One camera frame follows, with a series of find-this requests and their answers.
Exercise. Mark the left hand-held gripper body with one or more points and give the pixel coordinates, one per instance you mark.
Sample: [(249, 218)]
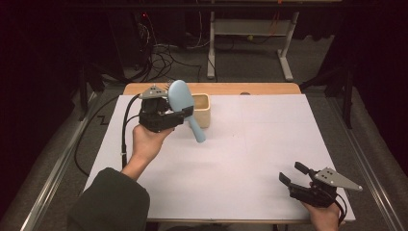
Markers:
[(157, 118)]

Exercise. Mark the small yellow ball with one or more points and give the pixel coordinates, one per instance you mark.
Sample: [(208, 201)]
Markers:
[(250, 37)]

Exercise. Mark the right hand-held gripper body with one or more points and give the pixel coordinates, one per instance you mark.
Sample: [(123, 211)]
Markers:
[(317, 194)]

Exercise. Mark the aluminium floor rail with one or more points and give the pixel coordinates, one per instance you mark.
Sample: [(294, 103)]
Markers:
[(54, 173), (369, 179)]

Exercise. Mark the person's right hand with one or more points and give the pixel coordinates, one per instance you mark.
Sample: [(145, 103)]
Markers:
[(324, 219)]

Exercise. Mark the light blue hairbrush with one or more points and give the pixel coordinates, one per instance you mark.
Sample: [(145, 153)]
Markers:
[(179, 94)]

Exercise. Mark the beige square cup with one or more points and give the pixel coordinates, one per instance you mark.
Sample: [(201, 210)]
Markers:
[(202, 112)]

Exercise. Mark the black metal stand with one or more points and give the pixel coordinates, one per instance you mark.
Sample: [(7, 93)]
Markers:
[(84, 93), (348, 96)]

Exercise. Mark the person's left hand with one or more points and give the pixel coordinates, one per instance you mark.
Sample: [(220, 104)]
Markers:
[(146, 144)]

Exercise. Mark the white metal desk frame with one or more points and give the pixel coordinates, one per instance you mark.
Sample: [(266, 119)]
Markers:
[(250, 27)]

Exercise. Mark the white table sheet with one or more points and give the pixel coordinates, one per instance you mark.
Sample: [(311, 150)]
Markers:
[(224, 179)]

